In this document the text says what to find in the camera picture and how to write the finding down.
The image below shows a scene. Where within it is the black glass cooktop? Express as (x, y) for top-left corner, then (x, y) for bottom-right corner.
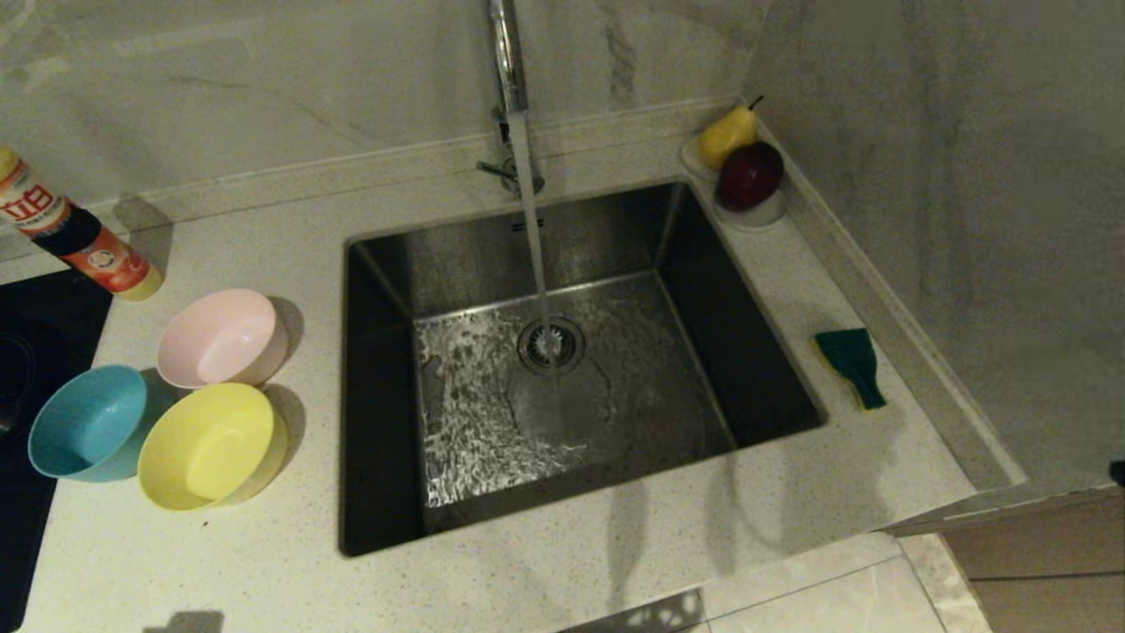
(0, 266), (113, 633)

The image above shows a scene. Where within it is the white fruit dish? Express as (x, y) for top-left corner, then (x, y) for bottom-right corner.
(679, 136), (789, 231)

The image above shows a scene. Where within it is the yellow bowl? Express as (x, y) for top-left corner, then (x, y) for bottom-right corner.
(136, 382), (289, 513)

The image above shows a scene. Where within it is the green sponge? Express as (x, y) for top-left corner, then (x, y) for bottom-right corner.
(813, 327), (889, 412)

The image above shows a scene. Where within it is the blue bowl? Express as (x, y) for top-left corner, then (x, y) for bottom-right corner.
(26, 365), (149, 484)

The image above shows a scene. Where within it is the beige wooden cabinet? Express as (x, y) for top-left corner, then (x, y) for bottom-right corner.
(879, 482), (1125, 633)

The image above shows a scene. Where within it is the pink bowl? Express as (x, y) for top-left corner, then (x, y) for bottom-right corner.
(156, 288), (289, 390)

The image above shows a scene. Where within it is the round metal sink drain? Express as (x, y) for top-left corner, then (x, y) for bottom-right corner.
(517, 316), (585, 377)

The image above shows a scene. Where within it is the chrome faucet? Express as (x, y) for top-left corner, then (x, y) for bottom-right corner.
(476, 0), (546, 198)

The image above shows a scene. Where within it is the dark red apple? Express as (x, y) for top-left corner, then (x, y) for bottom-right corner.
(716, 141), (786, 212)

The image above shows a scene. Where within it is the stainless steel sink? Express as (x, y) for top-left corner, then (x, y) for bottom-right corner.
(338, 178), (828, 560)

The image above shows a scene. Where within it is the black burner ring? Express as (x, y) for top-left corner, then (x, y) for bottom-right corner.
(0, 332), (38, 432)

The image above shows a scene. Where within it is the yellow pear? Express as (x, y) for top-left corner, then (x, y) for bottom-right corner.
(699, 95), (764, 171)

